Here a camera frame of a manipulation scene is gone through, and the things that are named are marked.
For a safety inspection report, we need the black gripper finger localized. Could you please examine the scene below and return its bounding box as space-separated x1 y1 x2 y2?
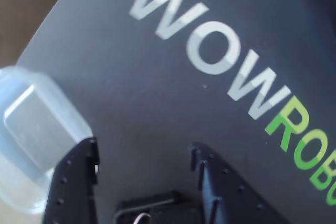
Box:
190 142 287 224
43 136 100 224

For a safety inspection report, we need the clear plastic container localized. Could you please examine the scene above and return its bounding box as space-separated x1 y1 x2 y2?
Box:
0 65 94 215

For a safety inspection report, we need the grey WOWROBO mat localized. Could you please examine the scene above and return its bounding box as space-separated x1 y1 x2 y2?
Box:
17 0 336 224

